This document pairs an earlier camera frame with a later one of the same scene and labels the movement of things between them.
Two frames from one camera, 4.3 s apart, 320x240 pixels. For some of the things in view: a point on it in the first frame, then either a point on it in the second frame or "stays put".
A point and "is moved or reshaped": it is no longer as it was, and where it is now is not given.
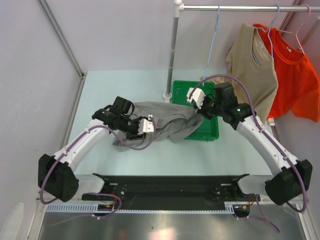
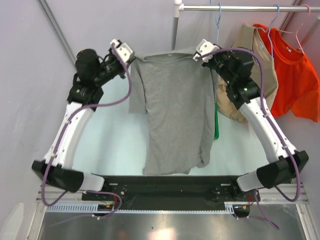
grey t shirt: [171, 124] is moved or reshaped
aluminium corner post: [67, 49] stays put
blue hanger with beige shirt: [268, 30] stays put
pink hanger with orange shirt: [296, 32] stays put
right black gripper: [201, 111] -> [209, 63]
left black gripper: [134, 135] -> [122, 71]
